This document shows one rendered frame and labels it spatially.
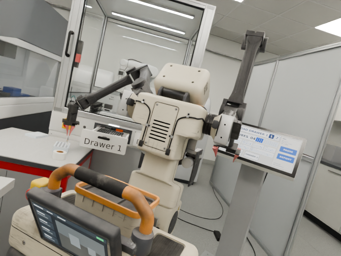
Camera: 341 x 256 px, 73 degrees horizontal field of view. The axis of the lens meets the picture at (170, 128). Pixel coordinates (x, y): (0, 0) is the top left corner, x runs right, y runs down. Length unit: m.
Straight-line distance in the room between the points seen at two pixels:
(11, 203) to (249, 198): 1.44
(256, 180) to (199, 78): 0.99
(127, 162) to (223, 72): 3.93
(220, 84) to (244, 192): 3.87
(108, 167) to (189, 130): 1.19
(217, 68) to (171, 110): 4.53
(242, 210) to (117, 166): 0.99
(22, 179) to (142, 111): 0.80
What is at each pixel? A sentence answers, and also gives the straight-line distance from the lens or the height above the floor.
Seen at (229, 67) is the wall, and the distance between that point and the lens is 5.47.
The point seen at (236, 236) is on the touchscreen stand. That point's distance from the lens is 1.87.
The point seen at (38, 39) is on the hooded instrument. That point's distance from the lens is 2.36.
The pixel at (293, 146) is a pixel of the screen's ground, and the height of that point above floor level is 1.13.
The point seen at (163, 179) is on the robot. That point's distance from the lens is 0.94.
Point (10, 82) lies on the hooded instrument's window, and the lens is 2.14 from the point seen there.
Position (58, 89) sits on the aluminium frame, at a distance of 1.94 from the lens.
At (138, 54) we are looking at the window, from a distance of 1.85.
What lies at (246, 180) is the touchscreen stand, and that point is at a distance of 1.74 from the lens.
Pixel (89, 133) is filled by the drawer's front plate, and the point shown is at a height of 0.91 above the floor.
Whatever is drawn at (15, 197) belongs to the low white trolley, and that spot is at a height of 0.54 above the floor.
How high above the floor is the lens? 1.23
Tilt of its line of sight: 7 degrees down
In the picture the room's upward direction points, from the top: 14 degrees clockwise
